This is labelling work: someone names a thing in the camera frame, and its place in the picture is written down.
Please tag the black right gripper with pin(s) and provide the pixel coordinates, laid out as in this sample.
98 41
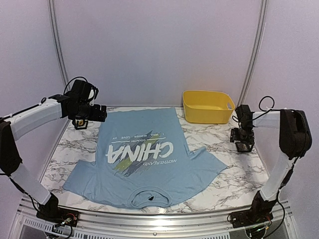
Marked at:
234 136

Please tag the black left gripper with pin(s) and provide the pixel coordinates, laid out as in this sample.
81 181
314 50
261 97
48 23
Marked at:
94 116

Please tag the light blue printed t-shirt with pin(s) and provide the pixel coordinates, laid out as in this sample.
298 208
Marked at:
142 160

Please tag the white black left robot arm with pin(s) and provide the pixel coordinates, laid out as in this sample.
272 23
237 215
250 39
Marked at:
78 106

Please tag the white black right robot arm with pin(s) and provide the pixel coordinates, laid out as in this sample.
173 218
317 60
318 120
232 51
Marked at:
294 141

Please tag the black display case right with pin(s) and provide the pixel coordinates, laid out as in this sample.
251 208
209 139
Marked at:
243 147

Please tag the black display case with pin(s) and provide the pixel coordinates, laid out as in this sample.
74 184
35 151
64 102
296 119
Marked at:
80 127
243 147

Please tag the black display case left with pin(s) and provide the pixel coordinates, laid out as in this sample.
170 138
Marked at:
80 127

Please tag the yellow plastic basket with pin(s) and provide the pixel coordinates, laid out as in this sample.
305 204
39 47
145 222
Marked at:
207 107

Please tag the aluminium frame post right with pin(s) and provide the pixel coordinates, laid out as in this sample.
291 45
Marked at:
261 23

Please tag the aluminium frame post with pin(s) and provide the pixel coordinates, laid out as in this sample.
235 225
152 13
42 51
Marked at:
261 23
57 42

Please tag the aluminium frame post left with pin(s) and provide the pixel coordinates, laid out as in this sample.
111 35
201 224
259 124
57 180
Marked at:
57 42

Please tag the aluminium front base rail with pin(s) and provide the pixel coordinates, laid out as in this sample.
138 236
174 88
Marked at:
109 225

